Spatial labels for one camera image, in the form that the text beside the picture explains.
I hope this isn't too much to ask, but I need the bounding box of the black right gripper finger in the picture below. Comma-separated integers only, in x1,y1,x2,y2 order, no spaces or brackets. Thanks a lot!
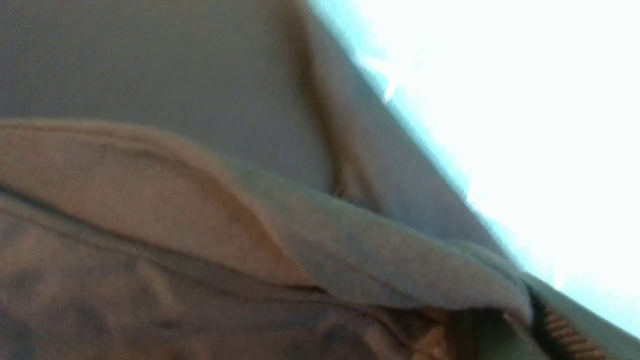
542,305,608,360

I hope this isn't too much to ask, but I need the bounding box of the dark gray long-sleeved shirt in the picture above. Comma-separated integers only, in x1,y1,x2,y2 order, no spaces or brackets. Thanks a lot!
1,0,639,360

